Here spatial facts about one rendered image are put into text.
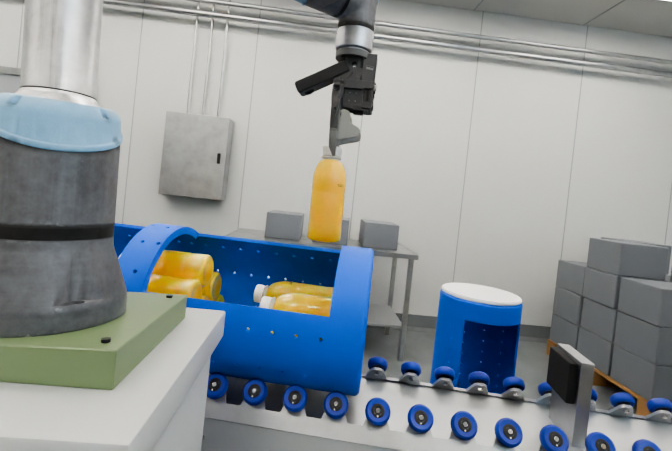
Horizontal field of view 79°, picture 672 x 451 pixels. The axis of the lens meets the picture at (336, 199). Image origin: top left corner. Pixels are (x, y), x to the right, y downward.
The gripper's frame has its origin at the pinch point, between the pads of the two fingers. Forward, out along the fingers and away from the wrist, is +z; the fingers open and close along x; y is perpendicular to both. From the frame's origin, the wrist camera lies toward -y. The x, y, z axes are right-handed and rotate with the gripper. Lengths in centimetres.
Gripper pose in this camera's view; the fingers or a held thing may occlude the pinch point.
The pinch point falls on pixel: (332, 150)
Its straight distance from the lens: 83.9
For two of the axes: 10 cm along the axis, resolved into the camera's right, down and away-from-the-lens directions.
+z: -1.1, 9.9, 0.2
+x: 1.0, 0.0, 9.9
